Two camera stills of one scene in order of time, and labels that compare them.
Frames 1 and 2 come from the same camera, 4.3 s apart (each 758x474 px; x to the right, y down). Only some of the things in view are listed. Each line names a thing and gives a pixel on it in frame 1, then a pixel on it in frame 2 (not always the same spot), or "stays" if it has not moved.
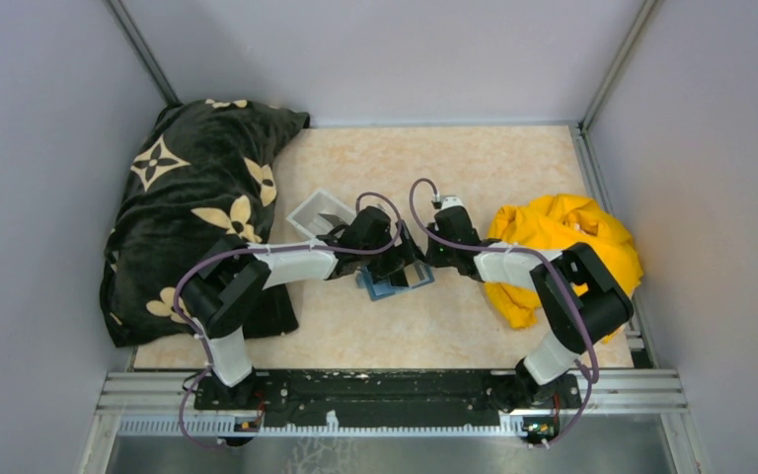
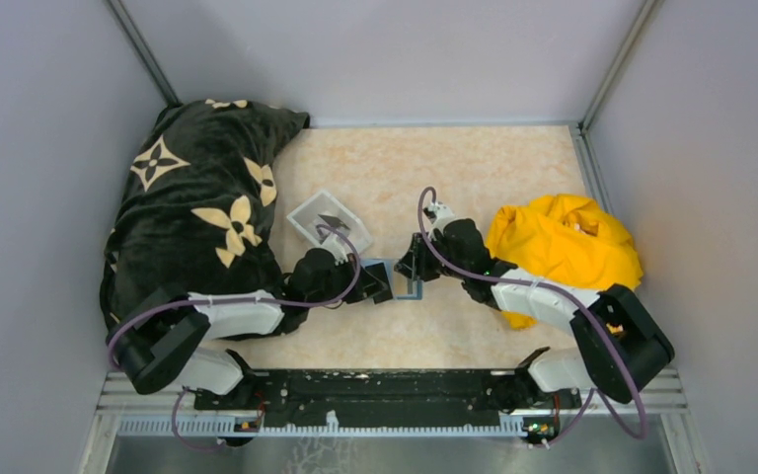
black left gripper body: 390,262 -> 342,276
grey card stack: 333,220 stays
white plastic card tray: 307,215 stays
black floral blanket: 201,174 stays
